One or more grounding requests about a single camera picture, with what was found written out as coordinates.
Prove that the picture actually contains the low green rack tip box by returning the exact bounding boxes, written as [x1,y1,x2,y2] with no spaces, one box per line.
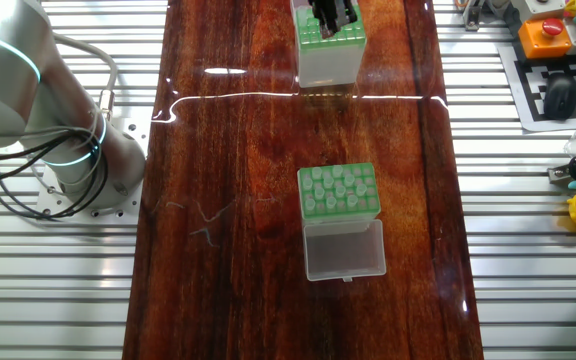
[290,0,368,90]

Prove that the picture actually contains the tall translucent green tip box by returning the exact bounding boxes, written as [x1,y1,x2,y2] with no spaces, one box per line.
[296,162,388,284]

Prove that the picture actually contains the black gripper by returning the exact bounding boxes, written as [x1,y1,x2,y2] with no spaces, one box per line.
[311,0,360,40]

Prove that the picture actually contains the black computer mouse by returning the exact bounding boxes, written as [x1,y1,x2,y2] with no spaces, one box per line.
[542,72,576,121]

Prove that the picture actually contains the glossy brown wooden board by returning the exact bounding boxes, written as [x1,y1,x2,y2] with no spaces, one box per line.
[121,0,485,360]

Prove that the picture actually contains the grey cable with metal plug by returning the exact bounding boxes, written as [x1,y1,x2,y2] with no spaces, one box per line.
[52,33,119,121]

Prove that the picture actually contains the yellow button box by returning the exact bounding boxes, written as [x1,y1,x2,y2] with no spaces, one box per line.
[517,17,574,60]

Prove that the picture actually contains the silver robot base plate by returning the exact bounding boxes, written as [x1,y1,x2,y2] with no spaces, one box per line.
[35,117,152,224]

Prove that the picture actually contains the red emergency stop button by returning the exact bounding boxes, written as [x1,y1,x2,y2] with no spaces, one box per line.
[541,18,565,39]

